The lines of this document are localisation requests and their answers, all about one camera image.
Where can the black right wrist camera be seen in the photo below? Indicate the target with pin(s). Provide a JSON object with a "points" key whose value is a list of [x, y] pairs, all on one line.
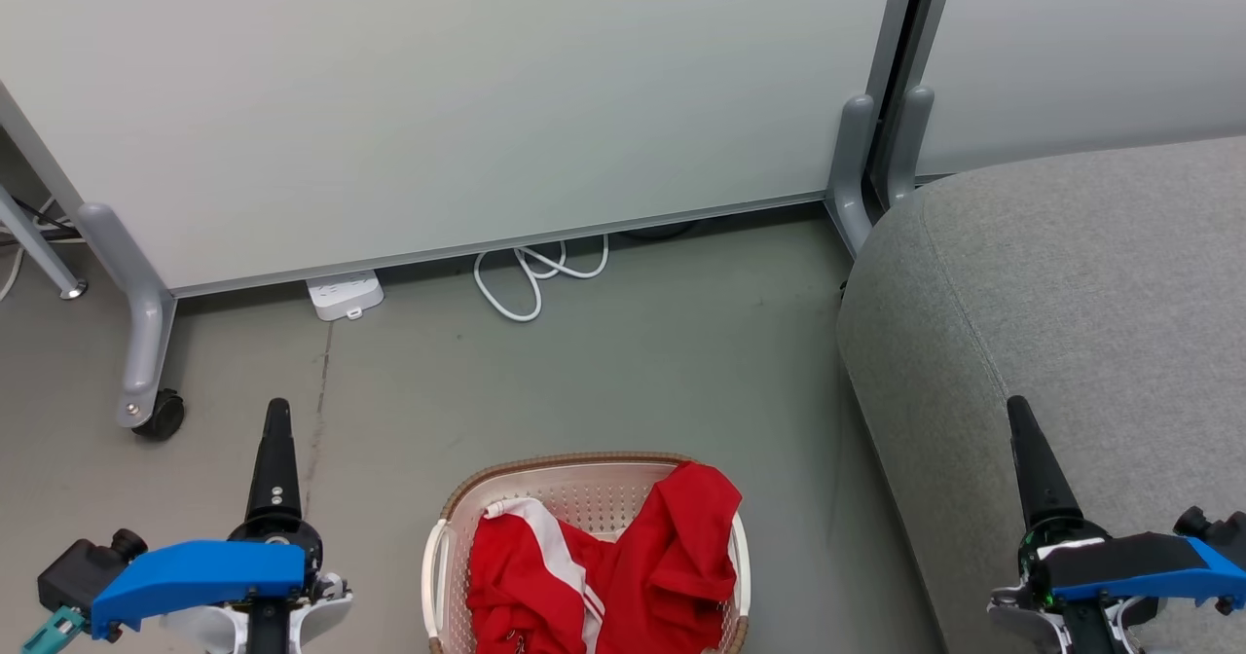
{"points": [[1217, 529]]}

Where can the grey slanted metal leg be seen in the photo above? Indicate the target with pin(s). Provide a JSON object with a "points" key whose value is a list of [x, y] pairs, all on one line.
{"points": [[39, 250]]}

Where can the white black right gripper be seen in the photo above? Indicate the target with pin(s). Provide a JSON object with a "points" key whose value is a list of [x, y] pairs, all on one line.
{"points": [[1032, 615]]}

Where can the wide white partition panel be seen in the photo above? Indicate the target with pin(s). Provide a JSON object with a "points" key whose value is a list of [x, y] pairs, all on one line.
{"points": [[438, 99]]}

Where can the grey partition foot with caster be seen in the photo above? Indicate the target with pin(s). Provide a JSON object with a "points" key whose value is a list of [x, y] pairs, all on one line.
{"points": [[146, 323]]}

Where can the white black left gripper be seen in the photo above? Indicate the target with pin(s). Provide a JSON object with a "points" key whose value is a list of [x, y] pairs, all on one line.
{"points": [[326, 600]]}

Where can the black caster wheel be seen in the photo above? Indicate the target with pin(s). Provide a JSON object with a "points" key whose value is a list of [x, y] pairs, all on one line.
{"points": [[164, 417]]}

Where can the black blue right camera housing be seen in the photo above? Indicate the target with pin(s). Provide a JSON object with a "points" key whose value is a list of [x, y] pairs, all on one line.
{"points": [[1129, 564]]}

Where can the grey fabric sofa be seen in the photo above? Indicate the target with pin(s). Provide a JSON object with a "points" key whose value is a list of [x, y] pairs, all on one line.
{"points": [[1071, 323]]}

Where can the white wicker-rimmed laundry basket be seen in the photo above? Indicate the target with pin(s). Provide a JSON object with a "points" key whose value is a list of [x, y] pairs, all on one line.
{"points": [[584, 493]]}

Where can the blue left wrist camera housing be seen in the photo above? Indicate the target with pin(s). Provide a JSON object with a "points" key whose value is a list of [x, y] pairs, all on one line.
{"points": [[195, 571]]}

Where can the narrow white partition panel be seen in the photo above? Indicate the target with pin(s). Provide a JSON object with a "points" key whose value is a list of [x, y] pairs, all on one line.
{"points": [[1090, 51]]}

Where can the red white garment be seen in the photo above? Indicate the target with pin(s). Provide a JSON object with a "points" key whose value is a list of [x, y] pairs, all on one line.
{"points": [[672, 566]]}

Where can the white power strip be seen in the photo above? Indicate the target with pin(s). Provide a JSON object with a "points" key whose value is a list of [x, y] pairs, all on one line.
{"points": [[345, 294]]}

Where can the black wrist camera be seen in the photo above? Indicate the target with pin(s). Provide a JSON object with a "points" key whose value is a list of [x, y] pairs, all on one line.
{"points": [[78, 571], [1217, 529]]}

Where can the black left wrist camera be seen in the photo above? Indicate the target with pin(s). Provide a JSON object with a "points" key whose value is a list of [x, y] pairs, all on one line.
{"points": [[78, 571]]}

